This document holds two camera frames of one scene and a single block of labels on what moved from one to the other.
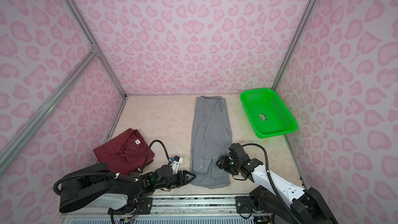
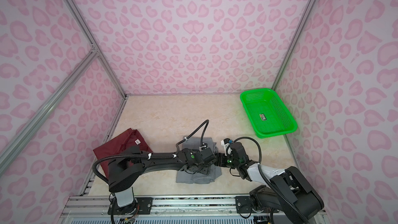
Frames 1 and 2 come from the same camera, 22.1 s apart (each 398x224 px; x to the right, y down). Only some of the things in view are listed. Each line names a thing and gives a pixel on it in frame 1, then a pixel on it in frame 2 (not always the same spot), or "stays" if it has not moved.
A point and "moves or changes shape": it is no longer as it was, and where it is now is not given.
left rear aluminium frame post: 83,27 stays
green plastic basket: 268,114 stays
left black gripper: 185,178 -> 207,170
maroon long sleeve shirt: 126,153 stays
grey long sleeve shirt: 211,139 moves or changes shape
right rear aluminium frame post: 300,29 stays
